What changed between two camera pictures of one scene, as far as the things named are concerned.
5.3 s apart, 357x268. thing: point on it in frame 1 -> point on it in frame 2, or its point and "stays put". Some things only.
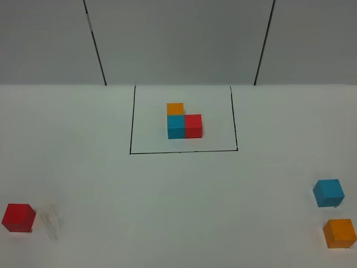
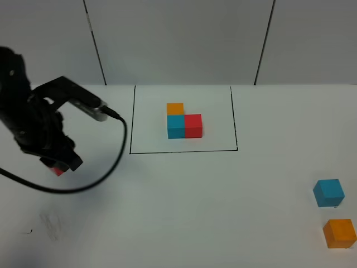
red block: x=19 y=218 -> x=57 y=171
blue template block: x=175 y=126 stays put
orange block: x=339 y=233 stays put
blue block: x=328 y=193 stays put
